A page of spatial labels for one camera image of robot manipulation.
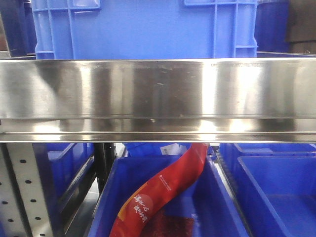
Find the blue bin rear centre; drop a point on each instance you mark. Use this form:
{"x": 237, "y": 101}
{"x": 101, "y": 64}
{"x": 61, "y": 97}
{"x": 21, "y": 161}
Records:
{"x": 138, "y": 149}

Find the blue bin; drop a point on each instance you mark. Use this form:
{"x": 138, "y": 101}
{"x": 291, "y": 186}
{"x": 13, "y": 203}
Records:
{"x": 278, "y": 195}
{"x": 138, "y": 149}
{"x": 231, "y": 151}
{"x": 66, "y": 159}
{"x": 206, "y": 203}

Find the blue bin rear right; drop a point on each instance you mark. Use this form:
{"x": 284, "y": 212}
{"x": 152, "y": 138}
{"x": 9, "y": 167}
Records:
{"x": 231, "y": 151}

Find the blue bin left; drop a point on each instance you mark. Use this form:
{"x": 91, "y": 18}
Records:
{"x": 66, "y": 159}

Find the red snack bag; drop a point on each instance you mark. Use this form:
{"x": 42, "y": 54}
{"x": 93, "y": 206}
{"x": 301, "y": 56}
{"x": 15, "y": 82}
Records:
{"x": 159, "y": 190}

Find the large light blue crate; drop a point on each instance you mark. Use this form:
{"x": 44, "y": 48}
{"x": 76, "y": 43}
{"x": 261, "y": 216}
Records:
{"x": 144, "y": 29}

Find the perforated steel shelf upright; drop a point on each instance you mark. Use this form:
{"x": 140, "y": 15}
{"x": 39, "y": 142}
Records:
{"x": 23, "y": 206}

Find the stainless steel shelf rail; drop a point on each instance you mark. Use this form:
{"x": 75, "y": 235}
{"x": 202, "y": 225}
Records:
{"x": 201, "y": 100}

